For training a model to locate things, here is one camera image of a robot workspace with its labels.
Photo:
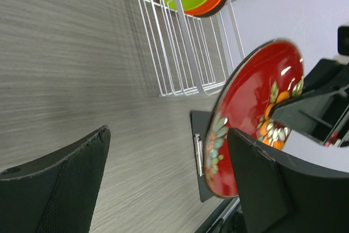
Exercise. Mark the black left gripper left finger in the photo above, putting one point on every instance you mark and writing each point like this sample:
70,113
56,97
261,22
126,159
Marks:
56,192

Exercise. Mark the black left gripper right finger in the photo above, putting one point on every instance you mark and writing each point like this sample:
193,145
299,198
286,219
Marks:
282,193

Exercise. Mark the red floral plate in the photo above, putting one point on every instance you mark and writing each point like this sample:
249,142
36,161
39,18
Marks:
269,75

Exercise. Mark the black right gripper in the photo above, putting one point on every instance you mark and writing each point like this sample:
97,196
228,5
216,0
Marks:
321,114

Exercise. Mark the dark blue-grey plate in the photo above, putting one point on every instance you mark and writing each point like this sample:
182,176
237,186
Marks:
215,10

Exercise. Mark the white wire dish rack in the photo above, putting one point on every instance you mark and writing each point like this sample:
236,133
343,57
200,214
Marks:
190,55

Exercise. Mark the black clipboard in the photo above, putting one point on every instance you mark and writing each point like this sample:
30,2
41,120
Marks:
200,124

